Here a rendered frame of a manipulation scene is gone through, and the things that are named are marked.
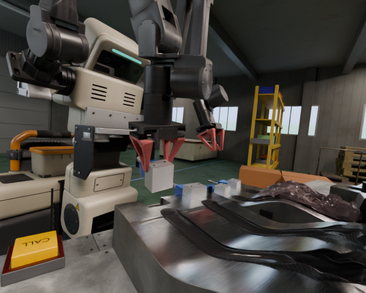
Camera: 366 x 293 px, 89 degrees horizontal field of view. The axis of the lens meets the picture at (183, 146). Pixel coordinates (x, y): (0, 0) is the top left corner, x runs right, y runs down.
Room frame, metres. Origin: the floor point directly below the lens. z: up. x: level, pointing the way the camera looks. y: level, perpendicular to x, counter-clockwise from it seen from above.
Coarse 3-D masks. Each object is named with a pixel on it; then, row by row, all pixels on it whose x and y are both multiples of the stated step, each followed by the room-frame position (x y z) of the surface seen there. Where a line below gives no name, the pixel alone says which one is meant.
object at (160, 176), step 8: (152, 160) 0.43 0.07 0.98; (160, 160) 0.40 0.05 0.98; (152, 168) 0.36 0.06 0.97; (160, 168) 0.37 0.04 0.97; (168, 168) 0.38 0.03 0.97; (144, 176) 0.40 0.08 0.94; (152, 176) 0.36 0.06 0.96; (160, 176) 0.37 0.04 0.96; (168, 176) 0.39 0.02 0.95; (152, 184) 0.37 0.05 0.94; (160, 184) 0.38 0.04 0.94; (168, 184) 0.39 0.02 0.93; (152, 192) 0.37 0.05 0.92
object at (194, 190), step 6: (174, 186) 0.53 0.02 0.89; (180, 186) 0.49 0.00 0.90; (186, 186) 0.45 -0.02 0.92; (192, 186) 0.45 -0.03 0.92; (198, 186) 0.46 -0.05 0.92; (204, 186) 0.46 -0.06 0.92; (180, 192) 0.48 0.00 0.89; (186, 192) 0.45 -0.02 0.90; (192, 192) 0.44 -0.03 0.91; (198, 192) 0.45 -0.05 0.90; (204, 192) 0.46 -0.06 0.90; (192, 198) 0.44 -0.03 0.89
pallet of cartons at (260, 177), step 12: (240, 168) 3.18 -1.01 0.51; (252, 168) 3.28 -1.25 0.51; (264, 168) 3.39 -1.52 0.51; (252, 180) 3.07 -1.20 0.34; (264, 180) 3.00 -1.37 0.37; (276, 180) 2.94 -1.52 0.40; (288, 180) 2.51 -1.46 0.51; (300, 180) 2.57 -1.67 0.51; (312, 180) 2.63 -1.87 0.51; (324, 180) 2.70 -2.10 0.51
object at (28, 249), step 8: (48, 232) 0.34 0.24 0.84; (16, 240) 0.31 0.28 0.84; (24, 240) 0.31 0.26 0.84; (32, 240) 0.32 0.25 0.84; (40, 240) 0.32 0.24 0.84; (48, 240) 0.32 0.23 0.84; (56, 240) 0.32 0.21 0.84; (16, 248) 0.29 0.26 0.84; (24, 248) 0.29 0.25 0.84; (32, 248) 0.29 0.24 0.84; (40, 248) 0.30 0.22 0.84; (48, 248) 0.30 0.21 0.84; (56, 248) 0.30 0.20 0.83; (16, 256) 0.27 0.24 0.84; (24, 256) 0.28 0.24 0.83; (32, 256) 0.29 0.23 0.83; (40, 256) 0.29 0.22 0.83; (48, 256) 0.30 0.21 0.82; (16, 264) 0.27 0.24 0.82; (24, 264) 0.28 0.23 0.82
